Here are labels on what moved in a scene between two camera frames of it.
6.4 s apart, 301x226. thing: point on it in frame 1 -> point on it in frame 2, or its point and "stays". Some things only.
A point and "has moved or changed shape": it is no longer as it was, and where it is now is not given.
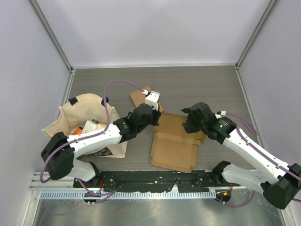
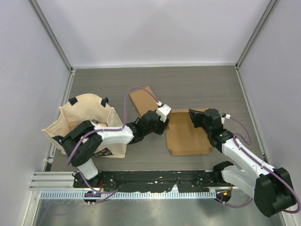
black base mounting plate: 156,181 stays
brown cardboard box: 173,147 has moved or changed shape
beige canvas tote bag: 73,113 stays
